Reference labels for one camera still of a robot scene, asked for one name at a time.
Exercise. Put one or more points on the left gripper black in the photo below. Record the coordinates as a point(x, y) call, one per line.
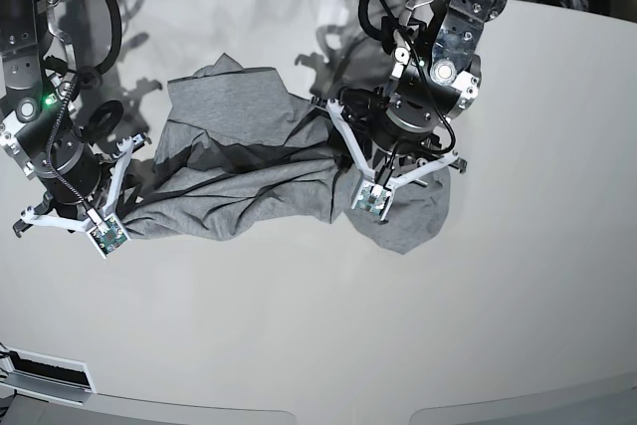
point(403, 125)

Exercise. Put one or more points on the grey t-shirt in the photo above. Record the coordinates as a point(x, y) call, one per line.
point(238, 148)

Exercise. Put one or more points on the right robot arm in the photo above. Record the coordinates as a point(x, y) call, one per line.
point(42, 80)

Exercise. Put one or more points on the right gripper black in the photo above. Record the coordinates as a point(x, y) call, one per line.
point(89, 172)

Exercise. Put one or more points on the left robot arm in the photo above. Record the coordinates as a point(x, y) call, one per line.
point(435, 76)

